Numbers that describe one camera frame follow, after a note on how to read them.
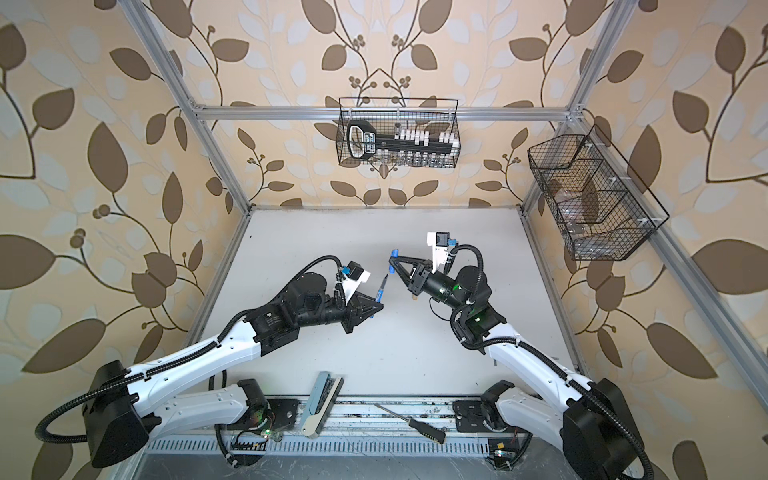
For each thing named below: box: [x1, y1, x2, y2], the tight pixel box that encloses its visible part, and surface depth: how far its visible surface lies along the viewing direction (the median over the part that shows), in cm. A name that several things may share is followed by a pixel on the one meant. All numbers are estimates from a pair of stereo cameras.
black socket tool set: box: [346, 120, 460, 167], surface depth 86 cm
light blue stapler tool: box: [300, 371, 344, 439], surface depth 75 cm
